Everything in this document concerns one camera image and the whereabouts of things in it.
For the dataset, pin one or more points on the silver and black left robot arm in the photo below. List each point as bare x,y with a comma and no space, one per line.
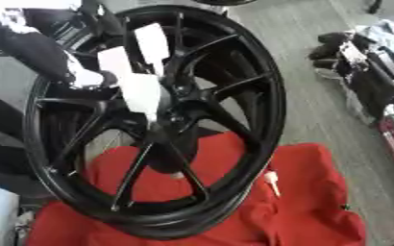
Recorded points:
33,55

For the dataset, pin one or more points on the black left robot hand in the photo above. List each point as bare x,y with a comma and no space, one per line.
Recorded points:
169,153

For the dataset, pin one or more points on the black spoked wheel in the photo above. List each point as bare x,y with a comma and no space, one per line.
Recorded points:
262,128

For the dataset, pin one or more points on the black bag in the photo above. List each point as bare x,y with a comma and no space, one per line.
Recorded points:
368,80

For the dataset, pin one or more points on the pale blue cloth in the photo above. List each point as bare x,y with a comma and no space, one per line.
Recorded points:
388,33

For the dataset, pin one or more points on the black round wheel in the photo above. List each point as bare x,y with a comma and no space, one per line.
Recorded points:
223,1

